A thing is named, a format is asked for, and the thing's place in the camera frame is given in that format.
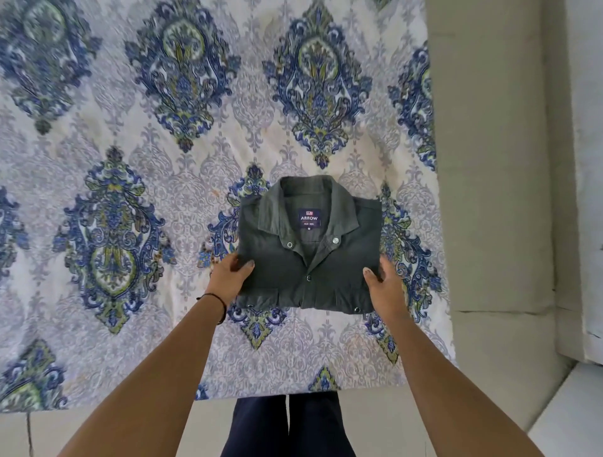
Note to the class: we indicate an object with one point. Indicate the person's right forearm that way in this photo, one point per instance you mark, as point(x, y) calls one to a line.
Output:
point(459, 386)

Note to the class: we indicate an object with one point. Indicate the person's left hand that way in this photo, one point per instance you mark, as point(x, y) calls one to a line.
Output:
point(227, 282)

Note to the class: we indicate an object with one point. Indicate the dark green shirt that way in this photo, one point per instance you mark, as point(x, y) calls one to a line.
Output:
point(308, 249)

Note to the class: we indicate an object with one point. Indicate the person's right thumb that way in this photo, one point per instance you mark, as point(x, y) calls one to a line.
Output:
point(372, 278)

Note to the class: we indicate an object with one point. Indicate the person's dark navy trousers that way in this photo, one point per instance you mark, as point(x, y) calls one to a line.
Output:
point(287, 426)

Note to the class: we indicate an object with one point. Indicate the person's right hand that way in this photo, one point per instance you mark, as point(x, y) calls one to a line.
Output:
point(389, 292)

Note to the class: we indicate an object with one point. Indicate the blue paisley patterned bedsheet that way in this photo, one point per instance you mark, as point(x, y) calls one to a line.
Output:
point(188, 179)

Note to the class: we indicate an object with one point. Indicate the black wrist thread band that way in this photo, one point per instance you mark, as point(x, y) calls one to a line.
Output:
point(217, 303)

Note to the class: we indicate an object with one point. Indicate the person's left thumb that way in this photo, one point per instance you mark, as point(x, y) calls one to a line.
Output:
point(244, 270)

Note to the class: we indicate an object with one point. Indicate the person's left forearm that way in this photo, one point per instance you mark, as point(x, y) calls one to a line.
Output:
point(153, 376)

